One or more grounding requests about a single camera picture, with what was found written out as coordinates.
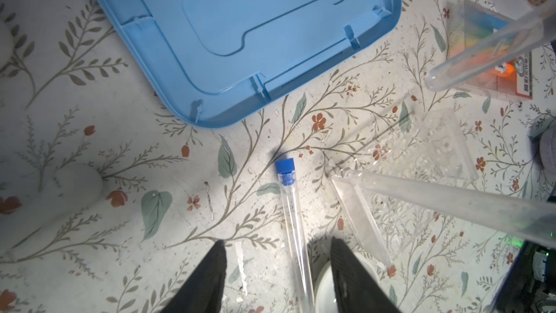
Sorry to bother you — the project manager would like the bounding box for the clear acrylic tube rack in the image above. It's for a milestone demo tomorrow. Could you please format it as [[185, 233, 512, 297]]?
[[329, 108, 556, 270]]

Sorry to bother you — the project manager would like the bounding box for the small white dish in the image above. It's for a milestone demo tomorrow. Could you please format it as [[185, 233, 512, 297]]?
[[1, 164, 103, 227]]

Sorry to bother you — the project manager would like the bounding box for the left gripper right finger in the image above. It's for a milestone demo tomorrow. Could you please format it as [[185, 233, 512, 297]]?
[[330, 238, 400, 313]]

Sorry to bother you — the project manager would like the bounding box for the blue plastic bin lid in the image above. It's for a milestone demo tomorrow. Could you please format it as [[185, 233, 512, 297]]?
[[98, 0, 402, 129]]

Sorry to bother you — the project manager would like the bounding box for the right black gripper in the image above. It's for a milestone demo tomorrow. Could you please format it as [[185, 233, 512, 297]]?
[[492, 241, 555, 313]]

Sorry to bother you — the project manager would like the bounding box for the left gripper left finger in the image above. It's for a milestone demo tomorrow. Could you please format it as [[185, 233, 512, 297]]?
[[162, 240, 227, 313]]

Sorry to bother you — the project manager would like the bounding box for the coloured marker pack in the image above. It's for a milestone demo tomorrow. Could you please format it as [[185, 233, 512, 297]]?
[[445, 0, 534, 101]]

